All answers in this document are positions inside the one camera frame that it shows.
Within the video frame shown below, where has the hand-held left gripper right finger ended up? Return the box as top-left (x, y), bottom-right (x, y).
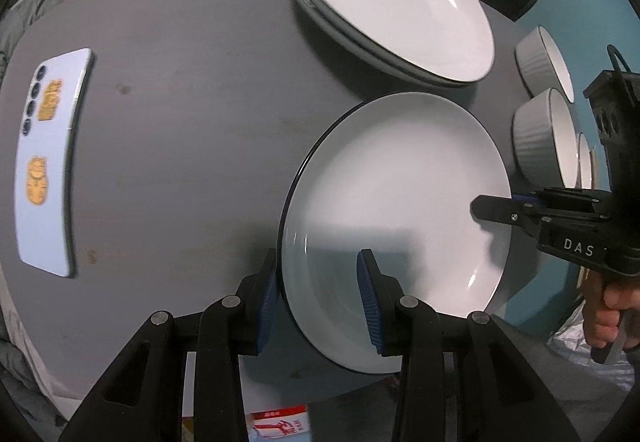
top-left (356, 248), bottom-right (581, 442)

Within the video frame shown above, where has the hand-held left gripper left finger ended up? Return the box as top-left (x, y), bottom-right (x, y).
top-left (59, 248), bottom-right (279, 442)

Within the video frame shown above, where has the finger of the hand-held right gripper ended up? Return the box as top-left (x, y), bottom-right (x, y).
top-left (471, 195), bottom-right (545, 239)
top-left (511, 186), bottom-right (614, 224)

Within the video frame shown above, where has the white ribbed bowl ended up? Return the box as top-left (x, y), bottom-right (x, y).
top-left (515, 26), bottom-right (576, 104)
top-left (511, 87), bottom-right (581, 188)
top-left (575, 132), bottom-right (596, 190)

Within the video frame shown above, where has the white plate with dark rim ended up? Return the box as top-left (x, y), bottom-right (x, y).
top-left (276, 92), bottom-right (513, 375)
top-left (282, 0), bottom-right (466, 90)

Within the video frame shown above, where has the person's right hand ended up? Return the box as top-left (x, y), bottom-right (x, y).
top-left (582, 267), bottom-right (640, 351)

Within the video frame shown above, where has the red and white packet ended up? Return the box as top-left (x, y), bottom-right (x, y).
top-left (247, 404), bottom-right (309, 442)

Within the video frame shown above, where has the light blue smartphone with stickers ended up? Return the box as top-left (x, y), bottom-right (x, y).
top-left (14, 47), bottom-right (96, 279)

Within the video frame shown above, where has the grey blanket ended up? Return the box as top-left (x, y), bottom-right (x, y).
top-left (0, 0), bottom-right (67, 96)

